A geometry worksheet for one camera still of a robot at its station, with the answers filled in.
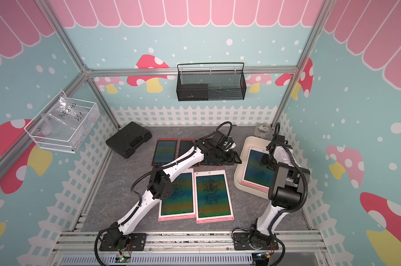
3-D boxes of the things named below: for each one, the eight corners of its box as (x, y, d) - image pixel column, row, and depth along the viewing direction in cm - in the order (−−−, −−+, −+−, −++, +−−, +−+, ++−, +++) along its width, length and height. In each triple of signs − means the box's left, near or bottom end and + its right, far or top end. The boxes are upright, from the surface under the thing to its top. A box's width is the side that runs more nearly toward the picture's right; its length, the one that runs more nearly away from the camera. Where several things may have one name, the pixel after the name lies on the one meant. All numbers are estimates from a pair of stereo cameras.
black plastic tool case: (109, 147, 112) (104, 140, 106) (134, 126, 124) (131, 120, 118) (128, 160, 105) (124, 154, 100) (153, 137, 117) (150, 130, 112)
